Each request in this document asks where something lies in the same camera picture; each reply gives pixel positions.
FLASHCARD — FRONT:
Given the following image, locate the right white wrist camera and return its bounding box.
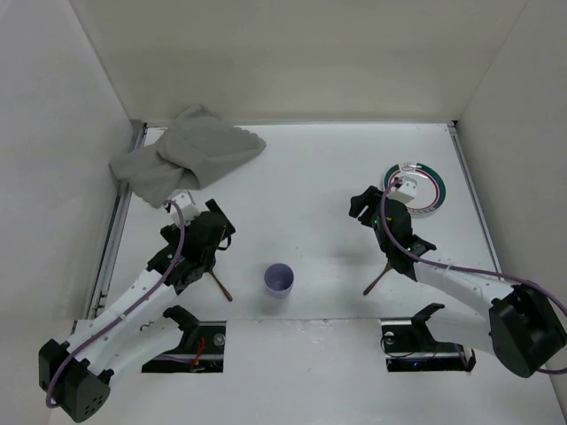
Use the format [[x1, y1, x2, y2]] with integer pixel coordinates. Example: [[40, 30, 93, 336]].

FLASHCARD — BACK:
[[388, 177, 417, 205]]

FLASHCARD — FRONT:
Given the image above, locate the grey cloth placemat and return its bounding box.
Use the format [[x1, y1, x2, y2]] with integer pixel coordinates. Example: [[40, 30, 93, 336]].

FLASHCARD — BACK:
[[110, 105, 266, 208]]

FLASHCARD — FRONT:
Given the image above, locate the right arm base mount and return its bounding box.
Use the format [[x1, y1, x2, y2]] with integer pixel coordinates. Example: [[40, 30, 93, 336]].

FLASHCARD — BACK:
[[380, 319, 477, 373]]

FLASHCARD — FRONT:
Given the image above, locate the left aluminium table rail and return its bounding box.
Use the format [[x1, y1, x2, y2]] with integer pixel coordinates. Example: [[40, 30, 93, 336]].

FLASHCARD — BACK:
[[83, 120, 147, 319]]

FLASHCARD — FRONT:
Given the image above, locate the white plate green red rim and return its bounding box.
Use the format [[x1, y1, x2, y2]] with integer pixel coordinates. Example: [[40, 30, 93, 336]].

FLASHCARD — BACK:
[[383, 162, 447, 216]]

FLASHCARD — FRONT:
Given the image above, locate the lilac plastic cup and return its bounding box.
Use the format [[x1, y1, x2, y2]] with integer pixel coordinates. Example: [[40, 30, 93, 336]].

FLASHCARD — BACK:
[[264, 263, 294, 299]]

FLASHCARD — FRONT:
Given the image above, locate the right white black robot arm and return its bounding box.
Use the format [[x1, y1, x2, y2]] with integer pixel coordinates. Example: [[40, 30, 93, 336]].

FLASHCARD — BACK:
[[349, 186, 566, 378]]

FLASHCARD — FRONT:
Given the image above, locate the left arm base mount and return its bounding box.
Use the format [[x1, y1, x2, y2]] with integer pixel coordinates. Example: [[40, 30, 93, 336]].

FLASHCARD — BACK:
[[141, 321, 227, 375]]

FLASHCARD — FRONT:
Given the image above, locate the brown wooden fork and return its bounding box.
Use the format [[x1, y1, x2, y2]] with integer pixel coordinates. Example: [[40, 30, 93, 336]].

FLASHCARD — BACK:
[[362, 262, 392, 297]]

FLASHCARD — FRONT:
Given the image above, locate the right aluminium table rail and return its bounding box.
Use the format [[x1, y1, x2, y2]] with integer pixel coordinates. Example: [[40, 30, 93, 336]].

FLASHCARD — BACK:
[[447, 121, 502, 273]]

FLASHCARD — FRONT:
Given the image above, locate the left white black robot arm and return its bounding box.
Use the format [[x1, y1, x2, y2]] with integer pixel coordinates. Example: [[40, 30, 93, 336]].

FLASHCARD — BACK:
[[38, 195, 236, 423]]

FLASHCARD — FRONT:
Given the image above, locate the aluminium table rail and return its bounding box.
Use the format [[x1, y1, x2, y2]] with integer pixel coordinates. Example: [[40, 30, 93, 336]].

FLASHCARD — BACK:
[[83, 120, 147, 319], [447, 121, 502, 273]]

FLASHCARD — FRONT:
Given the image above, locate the brown wooden spoon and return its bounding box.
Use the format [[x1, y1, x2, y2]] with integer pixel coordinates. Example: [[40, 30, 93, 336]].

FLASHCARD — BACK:
[[209, 270, 233, 302]]

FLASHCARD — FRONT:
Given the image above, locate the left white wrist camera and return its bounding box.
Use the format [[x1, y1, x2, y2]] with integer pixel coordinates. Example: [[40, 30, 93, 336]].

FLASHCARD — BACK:
[[164, 189, 200, 228]]

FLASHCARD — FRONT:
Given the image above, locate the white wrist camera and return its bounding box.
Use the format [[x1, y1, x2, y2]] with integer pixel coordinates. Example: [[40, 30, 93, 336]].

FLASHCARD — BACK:
[[388, 177, 417, 205], [164, 189, 200, 228]]

